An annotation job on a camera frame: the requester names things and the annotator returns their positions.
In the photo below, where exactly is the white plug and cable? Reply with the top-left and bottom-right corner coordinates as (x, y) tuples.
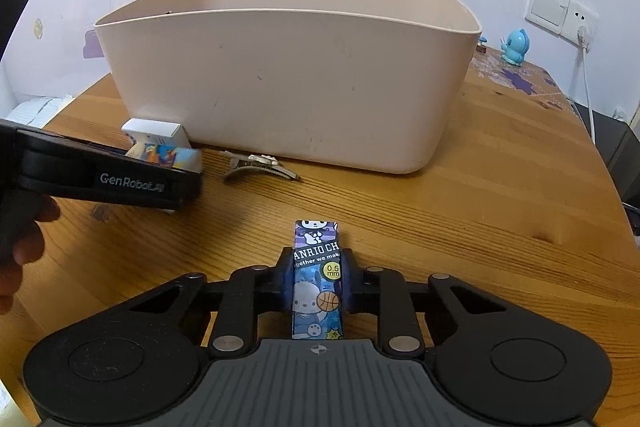
(576, 24), (599, 144)

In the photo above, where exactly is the beige plastic storage bin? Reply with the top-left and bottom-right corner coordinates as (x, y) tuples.
(94, 0), (483, 176)

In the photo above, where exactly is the purple patterned mat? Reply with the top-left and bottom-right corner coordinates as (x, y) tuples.
(467, 44), (579, 114)

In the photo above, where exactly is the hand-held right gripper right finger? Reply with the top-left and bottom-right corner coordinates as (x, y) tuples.
(342, 249), (508, 354)

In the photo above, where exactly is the white ribbed object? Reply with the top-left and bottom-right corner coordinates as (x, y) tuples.
(0, 94), (76, 130)

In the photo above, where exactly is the purple wall sticker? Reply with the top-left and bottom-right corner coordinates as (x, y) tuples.
(82, 28), (106, 59)

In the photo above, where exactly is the dark object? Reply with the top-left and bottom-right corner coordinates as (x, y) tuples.
(0, 0), (31, 64)

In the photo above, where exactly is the white box with colourful print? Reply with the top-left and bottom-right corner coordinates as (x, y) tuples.
(121, 118), (202, 174)

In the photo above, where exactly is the white wall switch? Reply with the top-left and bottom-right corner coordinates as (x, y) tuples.
(524, 0), (571, 36)

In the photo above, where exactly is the purple cartoon pen refill box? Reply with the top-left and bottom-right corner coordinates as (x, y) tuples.
(291, 219), (347, 341)

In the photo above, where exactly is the black box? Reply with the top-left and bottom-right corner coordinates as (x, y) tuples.
(572, 101), (640, 239)

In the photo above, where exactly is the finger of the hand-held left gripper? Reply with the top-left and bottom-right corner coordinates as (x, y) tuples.
(162, 159), (203, 214)

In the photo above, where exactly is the blue cartoon figurine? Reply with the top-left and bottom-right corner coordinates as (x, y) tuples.
(499, 28), (532, 67)

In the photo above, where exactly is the grey hair clip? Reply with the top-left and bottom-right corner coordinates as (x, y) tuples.
(222, 150), (301, 183)

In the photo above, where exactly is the white wall socket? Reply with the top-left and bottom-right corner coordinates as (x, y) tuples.
(562, 0), (600, 42)

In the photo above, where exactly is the person's left hand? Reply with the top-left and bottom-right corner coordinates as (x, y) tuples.
(0, 196), (61, 315)

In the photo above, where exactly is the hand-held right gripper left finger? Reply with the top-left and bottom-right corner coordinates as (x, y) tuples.
(125, 247), (296, 354)

